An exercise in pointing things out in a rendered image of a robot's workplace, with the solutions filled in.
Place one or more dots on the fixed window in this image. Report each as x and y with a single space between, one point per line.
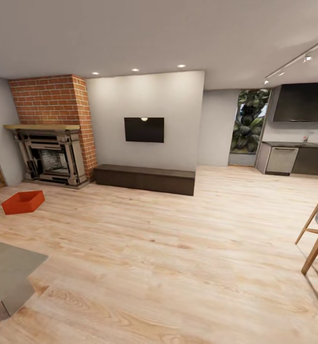
249 123

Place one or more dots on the dishwasher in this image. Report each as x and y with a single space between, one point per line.
281 160

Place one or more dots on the wood fireplace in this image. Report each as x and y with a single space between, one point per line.
52 157

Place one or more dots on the cabinet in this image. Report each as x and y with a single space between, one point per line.
148 179
294 103

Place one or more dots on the coffee table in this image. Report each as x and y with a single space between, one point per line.
16 264

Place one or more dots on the wall mounted tv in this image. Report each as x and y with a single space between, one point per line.
144 129

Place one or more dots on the storage box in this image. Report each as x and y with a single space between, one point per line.
23 202

